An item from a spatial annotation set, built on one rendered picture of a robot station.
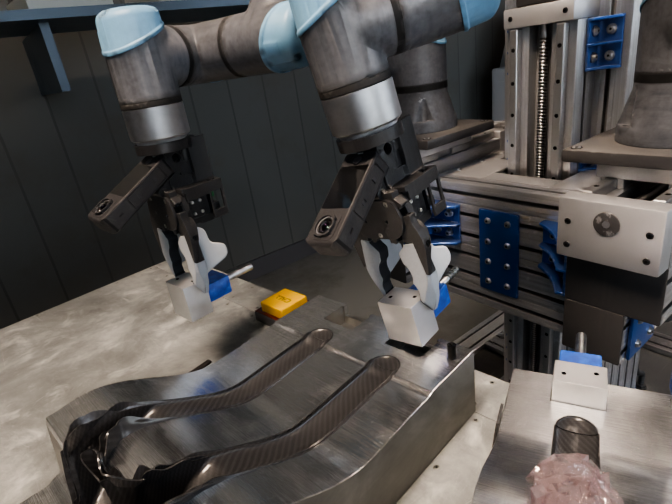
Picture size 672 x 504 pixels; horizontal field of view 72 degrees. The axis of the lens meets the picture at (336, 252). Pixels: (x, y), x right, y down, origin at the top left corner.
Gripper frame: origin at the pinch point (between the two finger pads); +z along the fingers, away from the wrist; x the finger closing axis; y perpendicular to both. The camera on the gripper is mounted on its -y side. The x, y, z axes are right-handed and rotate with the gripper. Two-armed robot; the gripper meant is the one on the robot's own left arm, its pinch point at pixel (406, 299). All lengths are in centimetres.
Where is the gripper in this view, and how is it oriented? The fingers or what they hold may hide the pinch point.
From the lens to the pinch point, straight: 55.7
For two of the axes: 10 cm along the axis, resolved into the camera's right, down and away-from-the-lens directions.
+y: 6.6, -4.9, 5.7
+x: -6.8, -0.6, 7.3
